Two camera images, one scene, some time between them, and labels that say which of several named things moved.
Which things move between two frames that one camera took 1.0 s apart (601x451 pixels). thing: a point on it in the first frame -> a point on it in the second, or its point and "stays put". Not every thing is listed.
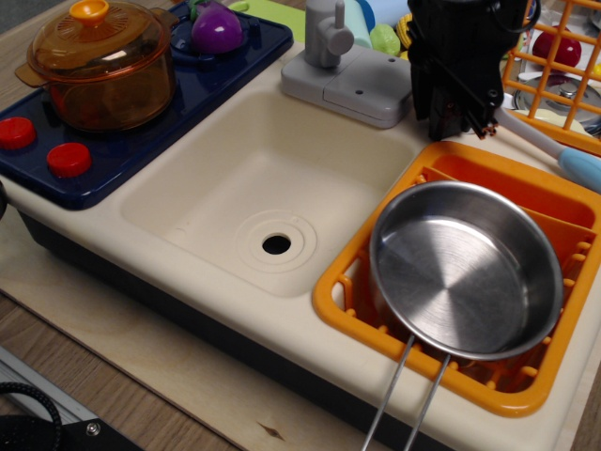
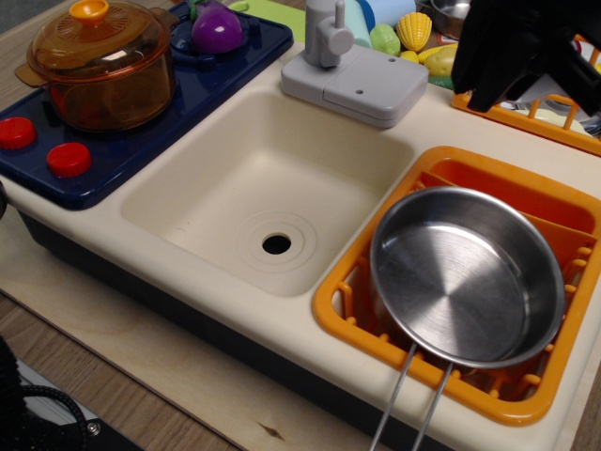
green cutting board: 291,17 stays put
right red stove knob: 69,160 stays put
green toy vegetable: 383,38 stays put
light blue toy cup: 361,16 stays put
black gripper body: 456,50 -> 504,45
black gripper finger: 447,116 -> 496,87
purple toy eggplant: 215,28 stays put
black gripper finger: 482,119 -> 578,75
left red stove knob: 17,132 stays put
